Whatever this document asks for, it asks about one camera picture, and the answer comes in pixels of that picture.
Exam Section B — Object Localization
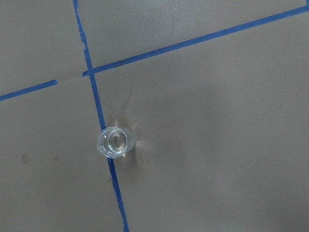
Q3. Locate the clear glass measuring cup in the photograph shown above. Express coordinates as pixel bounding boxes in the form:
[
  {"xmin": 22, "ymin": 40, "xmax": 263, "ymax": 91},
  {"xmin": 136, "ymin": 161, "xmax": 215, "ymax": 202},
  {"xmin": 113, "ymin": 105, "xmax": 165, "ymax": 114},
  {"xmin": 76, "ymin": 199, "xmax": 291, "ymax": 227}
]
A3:
[{"xmin": 96, "ymin": 127, "xmax": 135, "ymax": 159}]

